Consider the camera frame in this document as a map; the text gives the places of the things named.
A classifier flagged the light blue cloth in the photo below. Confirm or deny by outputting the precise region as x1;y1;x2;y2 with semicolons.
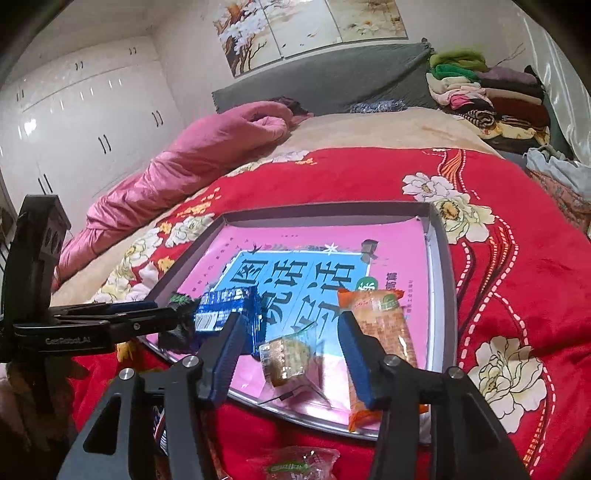
526;145;591;199

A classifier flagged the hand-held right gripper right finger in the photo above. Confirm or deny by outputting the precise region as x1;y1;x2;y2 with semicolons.
336;314;532;480

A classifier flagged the white glossy wardrobe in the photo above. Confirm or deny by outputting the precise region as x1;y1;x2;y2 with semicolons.
0;34;185;217

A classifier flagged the pink and blue book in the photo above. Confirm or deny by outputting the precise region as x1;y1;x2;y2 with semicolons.
173;219;432;430

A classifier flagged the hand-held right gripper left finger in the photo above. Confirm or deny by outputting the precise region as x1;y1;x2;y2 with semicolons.
58;311;250;480

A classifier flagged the grey headboard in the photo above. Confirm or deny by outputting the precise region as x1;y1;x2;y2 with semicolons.
211;42;439;116

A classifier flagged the floral wall painting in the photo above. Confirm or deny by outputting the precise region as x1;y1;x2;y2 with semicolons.
212;0;409;77

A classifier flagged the grey shallow cardboard tray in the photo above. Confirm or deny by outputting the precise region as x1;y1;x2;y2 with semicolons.
145;202;458;441

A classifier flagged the pink floral cloth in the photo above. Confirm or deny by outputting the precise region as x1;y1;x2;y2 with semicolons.
529;171;591;222

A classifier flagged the blue snack packet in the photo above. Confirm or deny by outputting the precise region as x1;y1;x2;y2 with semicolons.
194;285;269;358

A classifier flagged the beige bed sheet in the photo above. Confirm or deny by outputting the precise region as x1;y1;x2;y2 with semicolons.
48;107;504;308

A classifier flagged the white satin curtain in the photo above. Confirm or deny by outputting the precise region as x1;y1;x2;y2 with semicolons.
522;14;591;158

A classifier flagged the blue patterned pillow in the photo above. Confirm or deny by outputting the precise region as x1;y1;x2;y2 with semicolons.
348;100;409;114

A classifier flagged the pink quilt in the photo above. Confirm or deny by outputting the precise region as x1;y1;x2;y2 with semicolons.
51;100;296;291

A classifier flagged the red floral blanket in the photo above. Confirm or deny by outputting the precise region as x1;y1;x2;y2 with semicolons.
69;147;591;480

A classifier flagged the dark maroon cloth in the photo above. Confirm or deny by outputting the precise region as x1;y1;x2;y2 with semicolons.
270;96;315;125

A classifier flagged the clear square cake packet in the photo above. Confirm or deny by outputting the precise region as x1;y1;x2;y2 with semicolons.
256;323;335;409

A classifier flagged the green label cake packet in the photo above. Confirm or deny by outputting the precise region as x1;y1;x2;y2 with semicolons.
246;445;341;480

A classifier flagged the dark green snack packet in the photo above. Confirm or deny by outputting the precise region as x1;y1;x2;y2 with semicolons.
159;292;200;354

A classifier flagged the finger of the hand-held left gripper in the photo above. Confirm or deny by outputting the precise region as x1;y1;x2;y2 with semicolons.
108;307;183;344
53;300;158;321

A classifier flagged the orange wafer snack packet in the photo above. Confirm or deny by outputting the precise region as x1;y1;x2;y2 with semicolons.
336;287;430;433

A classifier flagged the stack of folded clothes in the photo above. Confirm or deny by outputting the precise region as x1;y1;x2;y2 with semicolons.
425;48;552;141

